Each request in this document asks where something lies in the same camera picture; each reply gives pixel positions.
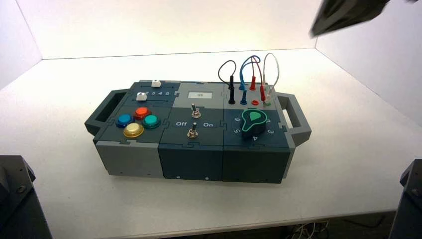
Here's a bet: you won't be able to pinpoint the dark teal grey control box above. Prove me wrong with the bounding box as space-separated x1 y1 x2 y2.
84 80 312 184

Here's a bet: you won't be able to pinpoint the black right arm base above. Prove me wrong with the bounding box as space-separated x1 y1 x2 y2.
389 159 422 239

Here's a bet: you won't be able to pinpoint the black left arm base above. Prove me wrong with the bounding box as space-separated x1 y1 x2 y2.
0 155 53 239

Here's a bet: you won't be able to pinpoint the teal rotary knob green pointer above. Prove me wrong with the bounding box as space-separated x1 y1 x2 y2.
241 109 268 139

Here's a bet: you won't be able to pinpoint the green round push button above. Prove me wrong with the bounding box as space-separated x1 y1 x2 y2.
142 114 162 129

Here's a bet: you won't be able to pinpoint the red round push button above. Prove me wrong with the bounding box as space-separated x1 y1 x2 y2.
133 107 152 121

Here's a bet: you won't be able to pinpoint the yellow round push button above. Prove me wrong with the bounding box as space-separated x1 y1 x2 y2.
123 122 145 138

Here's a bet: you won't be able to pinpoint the blue round push button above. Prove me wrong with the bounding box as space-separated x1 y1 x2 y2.
115 114 135 128

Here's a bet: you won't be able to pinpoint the black jumper cable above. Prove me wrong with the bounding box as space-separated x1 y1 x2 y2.
217 60 237 105

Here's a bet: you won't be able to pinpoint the blue jumper cable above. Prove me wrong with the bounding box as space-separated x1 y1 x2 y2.
238 55 261 106

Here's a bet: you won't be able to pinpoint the red jumper cable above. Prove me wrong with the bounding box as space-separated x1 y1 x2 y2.
249 56 266 102

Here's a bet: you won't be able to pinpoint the white jumper cable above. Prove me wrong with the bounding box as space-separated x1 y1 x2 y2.
263 52 280 104

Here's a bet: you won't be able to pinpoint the white cables under table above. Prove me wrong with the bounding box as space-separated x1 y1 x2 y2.
285 220 330 239

